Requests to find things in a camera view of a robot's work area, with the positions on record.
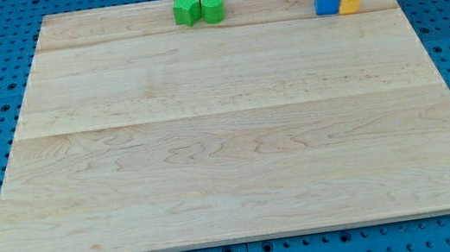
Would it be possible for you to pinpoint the green cylinder block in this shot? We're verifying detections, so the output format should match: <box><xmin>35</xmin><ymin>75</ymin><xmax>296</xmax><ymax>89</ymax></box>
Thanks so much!
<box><xmin>200</xmin><ymin>0</ymin><xmax>225</xmax><ymax>24</ymax></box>

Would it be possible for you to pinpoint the green star block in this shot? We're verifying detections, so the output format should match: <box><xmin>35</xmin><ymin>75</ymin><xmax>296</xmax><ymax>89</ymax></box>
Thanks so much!
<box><xmin>173</xmin><ymin>0</ymin><xmax>202</xmax><ymax>26</ymax></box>

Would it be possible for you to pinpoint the large wooden board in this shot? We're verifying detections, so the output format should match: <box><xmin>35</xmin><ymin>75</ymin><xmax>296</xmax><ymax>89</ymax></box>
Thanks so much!
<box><xmin>0</xmin><ymin>0</ymin><xmax>450</xmax><ymax>252</ymax></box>

